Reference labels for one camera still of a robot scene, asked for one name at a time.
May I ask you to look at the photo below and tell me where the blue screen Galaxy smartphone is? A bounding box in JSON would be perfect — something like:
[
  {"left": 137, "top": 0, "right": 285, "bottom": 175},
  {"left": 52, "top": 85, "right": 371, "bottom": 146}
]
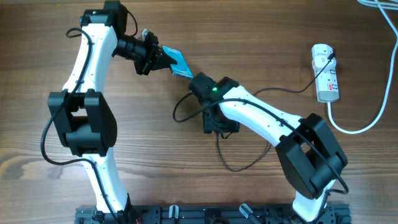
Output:
[{"left": 162, "top": 45, "right": 193, "bottom": 79}]

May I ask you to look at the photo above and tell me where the white power strip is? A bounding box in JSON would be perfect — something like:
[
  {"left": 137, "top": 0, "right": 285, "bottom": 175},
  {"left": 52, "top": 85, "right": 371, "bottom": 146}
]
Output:
[{"left": 312, "top": 44, "right": 339, "bottom": 103}]

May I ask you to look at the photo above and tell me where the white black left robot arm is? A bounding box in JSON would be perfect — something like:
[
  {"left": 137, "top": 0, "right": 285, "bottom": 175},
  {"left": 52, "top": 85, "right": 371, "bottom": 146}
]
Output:
[{"left": 48, "top": 1, "right": 188, "bottom": 223}]

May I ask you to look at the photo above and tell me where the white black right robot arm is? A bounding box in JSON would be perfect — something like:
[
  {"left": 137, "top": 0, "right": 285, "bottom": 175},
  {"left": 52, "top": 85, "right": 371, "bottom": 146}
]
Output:
[{"left": 188, "top": 73, "right": 348, "bottom": 223}]

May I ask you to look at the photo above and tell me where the white USB charger plug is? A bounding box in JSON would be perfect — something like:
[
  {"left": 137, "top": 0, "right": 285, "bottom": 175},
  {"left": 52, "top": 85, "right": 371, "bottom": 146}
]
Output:
[{"left": 312, "top": 55, "right": 336, "bottom": 71}]

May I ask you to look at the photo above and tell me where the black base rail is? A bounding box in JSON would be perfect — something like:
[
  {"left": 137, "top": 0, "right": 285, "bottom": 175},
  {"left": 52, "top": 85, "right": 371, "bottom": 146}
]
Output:
[{"left": 74, "top": 203, "right": 352, "bottom": 224}]

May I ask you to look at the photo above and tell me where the white power strip cord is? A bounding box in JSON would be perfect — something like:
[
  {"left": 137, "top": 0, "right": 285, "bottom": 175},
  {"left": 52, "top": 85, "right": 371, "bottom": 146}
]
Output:
[{"left": 326, "top": 0, "right": 398, "bottom": 135}]

